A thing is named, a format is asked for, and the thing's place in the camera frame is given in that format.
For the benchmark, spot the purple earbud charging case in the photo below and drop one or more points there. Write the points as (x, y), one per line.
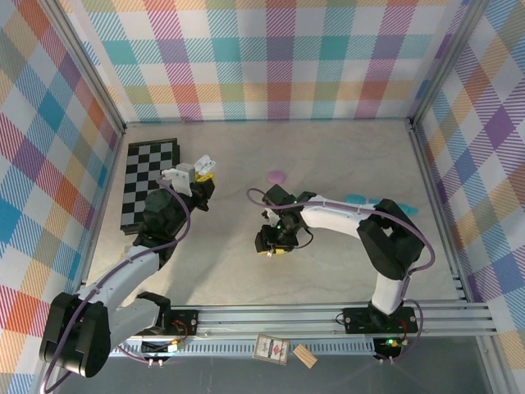
(277, 176)

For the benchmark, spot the teal cylindrical tube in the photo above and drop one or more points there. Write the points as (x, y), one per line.
(354, 199)

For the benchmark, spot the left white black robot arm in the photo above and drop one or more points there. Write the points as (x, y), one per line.
(123, 275)

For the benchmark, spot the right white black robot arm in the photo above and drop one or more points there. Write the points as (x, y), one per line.
(336, 217)

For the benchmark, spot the black white folding chessboard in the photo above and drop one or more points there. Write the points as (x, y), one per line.
(143, 164)

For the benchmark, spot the playing card box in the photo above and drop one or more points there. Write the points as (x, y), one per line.
(272, 349)

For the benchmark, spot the small wooden block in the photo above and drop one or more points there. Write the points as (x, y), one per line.
(305, 356)

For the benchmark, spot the left black controller box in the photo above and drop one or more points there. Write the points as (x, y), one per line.
(156, 346)

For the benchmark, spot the black controller box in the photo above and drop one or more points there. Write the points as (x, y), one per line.
(385, 349)
(156, 346)

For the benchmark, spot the right black controller box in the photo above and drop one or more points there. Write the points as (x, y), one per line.
(385, 349)

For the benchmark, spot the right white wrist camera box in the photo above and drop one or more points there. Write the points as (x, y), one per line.
(268, 217)

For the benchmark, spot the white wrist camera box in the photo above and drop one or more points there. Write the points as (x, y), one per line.
(180, 178)
(268, 217)

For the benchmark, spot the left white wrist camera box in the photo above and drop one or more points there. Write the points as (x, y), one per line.
(180, 178)

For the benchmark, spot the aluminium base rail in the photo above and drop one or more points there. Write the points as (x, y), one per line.
(266, 320)

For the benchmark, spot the left aluminium floor rail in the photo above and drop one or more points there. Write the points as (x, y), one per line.
(113, 164)

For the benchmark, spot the aluminium floor rail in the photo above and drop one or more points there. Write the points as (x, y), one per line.
(430, 184)
(113, 164)

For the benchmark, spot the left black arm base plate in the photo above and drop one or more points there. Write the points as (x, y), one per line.
(186, 318)

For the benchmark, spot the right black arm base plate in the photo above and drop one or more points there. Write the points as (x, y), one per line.
(357, 318)

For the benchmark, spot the right aluminium floor rail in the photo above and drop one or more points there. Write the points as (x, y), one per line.
(430, 184)

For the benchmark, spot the left aluminium corner post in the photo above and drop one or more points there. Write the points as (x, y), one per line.
(87, 67)

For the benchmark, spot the aluminium corner post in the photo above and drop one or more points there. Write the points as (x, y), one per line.
(87, 67)
(446, 61)

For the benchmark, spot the right aluminium corner post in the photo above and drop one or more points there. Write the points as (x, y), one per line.
(446, 61)

